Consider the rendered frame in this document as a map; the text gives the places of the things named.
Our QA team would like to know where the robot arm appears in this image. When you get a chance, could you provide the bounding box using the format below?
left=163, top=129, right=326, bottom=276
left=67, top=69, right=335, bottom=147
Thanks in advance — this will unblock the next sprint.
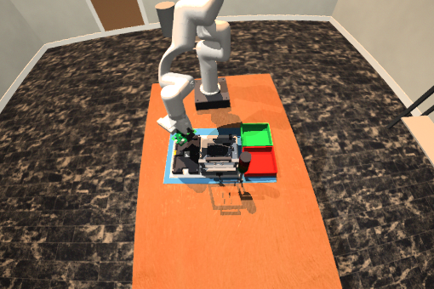
left=157, top=0, right=231, bottom=135

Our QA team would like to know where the green circuit board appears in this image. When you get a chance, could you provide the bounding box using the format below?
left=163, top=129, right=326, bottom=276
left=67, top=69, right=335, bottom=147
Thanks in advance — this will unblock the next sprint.
left=172, top=129, right=197, bottom=146

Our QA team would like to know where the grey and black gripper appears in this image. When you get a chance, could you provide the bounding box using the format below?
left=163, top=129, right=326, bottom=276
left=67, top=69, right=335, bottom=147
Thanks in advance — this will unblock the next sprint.
left=174, top=114, right=195, bottom=142

